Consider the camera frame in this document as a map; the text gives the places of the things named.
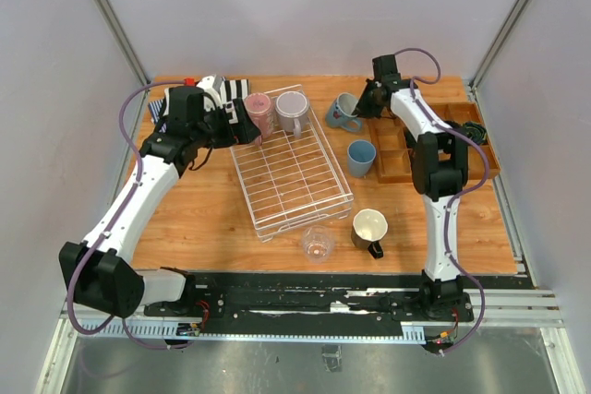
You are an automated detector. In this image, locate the black white striped cloth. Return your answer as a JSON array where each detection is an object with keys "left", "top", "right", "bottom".
[{"left": 219, "top": 78, "right": 251, "bottom": 105}]

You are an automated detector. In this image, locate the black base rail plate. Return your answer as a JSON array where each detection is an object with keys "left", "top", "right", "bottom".
[{"left": 143, "top": 271, "right": 475, "bottom": 338}]

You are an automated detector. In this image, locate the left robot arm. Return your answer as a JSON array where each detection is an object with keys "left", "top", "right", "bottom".
[{"left": 59, "top": 81, "right": 260, "bottom": 318}]

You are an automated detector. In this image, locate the blue floral mug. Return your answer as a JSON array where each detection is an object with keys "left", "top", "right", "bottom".
[{"left": 325, "top": 92, "right": 362, "bottom": 133}]

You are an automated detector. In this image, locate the white wire dish rack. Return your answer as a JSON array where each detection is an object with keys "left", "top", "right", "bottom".
[{"left": 230, "top": 108, "right": 354, "bottom": 242}]

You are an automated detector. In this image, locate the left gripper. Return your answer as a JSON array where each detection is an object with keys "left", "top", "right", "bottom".
[{"left": 192, "top": 97, "right": 260, "bottom": 149}]

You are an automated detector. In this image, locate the plain blue cup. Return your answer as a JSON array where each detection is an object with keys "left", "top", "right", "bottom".
[{"left": 347, "top": 139, "right": 377, "bottom": 178}]

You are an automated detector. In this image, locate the wooden compartment tray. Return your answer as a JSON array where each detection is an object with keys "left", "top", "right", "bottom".
[{"left": 367, "top": 101, "right": 501, "bottom": 184}]

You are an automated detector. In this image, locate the black white-lined mug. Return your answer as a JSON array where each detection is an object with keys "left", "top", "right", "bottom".
[{"left": 351, "top": 209, "right": 389, "bottom": 259}]

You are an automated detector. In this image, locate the dark coiled item right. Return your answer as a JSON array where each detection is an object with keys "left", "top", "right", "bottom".
[{"left": 462, "top": 121, "right": 488, "bottom": 146}]

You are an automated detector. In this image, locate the grey slotted cable duct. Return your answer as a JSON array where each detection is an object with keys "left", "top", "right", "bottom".
[{"left": 77, "top": 322, "right": 426, "bottom": 345}]

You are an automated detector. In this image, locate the pink ghost mug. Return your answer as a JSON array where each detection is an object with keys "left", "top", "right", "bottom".
[{"left": 244, "top": 92, "right": 274, "bottom": 139}]

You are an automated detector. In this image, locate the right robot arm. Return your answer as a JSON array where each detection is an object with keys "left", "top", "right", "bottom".
[{"left": 355, "top": 54, "right": 468, "bottom": 320}]

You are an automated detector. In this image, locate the lilac grey mug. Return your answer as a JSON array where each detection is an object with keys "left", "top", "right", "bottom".
[{"left": 275, "top": 91, "right": 310, "bottom": 138}]

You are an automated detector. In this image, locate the clear glass cup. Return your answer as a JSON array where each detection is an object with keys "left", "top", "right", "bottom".
[{"left": 301, "top": 225, "right": 335, "bottom": 263}]

